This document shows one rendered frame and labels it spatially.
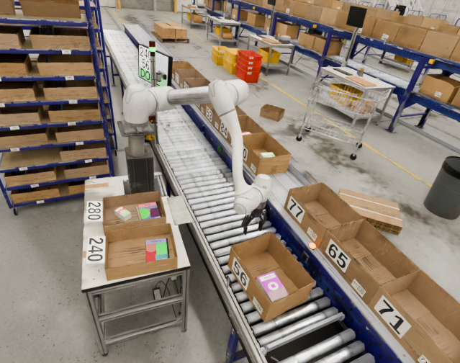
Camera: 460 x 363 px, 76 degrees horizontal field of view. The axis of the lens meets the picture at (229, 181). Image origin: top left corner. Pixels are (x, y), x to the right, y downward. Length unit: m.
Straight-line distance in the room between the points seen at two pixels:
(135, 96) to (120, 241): 0.89
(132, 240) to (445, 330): 1.72
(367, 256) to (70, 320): 2.09
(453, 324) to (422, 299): 0.16
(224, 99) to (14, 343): 2.12
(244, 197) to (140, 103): 0.88
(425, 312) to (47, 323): 2.39
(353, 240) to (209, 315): 1.23
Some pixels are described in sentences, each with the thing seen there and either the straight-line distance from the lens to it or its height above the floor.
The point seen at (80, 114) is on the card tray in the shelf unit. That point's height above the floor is 1.00.
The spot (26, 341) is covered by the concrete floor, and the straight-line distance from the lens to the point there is 2.64.
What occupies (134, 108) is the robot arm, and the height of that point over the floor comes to 1.43.
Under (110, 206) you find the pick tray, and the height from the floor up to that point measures 0.77.
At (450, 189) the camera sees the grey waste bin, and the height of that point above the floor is 0.40.
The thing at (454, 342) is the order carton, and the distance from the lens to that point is 1.88.
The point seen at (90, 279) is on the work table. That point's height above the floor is 0.75.
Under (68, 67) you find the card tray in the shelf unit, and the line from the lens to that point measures 2.86.
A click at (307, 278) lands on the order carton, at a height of 0.89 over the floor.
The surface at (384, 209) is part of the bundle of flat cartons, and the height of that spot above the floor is 0.13.
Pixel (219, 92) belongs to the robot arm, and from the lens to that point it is 1.59.
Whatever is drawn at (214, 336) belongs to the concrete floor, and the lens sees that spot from 2.43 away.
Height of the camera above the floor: 2.17
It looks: 35 degrees down
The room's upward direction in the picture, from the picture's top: 8 degrees clockwise
